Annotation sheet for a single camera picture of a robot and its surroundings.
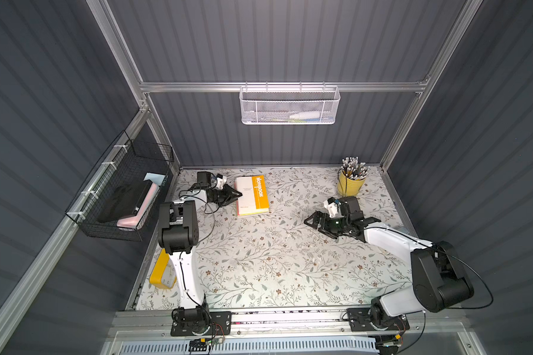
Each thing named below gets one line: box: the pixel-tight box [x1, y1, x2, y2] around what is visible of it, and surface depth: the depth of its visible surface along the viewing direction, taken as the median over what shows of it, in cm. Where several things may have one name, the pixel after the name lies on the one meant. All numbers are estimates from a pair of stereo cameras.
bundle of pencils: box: [341, 156, 371, 180], surface depth 98 cm
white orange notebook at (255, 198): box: [234, 174, 270, 217], surface depth 104 cm
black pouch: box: [96, 178, 153, 224], surface depth 69 cm
